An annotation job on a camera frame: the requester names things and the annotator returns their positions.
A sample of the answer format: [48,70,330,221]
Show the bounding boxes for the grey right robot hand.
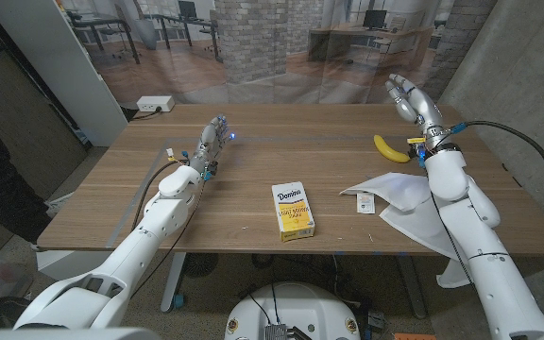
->
[384,73,449,150]

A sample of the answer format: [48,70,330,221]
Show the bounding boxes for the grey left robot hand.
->
[188,114,237,183]

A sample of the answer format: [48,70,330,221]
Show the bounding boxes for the white towel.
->
[340,172,474,290]

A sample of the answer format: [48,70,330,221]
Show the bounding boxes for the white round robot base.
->
[224,281,362,340]

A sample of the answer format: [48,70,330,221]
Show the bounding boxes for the yellow toy banana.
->
[373,134,413,164]

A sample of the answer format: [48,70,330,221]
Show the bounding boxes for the yellow white sugar box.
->
[271,180,316,243]

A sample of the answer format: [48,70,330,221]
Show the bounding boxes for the white power strip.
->
[136,95,176,113]

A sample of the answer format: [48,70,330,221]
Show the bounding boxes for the printed office backdrop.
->
[57,0,498,106]

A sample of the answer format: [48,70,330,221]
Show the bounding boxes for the white table leg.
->
[161,252,188,314]

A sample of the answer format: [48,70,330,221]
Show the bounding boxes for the white leaning panel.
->
[0,0,129,148]

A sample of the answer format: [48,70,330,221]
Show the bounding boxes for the grey table leg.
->
[397,254,428,320]

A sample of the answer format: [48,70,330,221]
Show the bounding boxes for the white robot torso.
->
[0,309,161,340]

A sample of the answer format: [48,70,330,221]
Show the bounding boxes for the black power strip cord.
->
[129,106,162,122]

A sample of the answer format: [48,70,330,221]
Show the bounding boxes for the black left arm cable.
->
[129,159,191,232]

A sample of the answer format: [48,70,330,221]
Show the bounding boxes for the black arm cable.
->
[129,159,191,232]
[450,119,544,243]

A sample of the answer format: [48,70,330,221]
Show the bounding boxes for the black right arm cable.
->
[450,119,544,243]

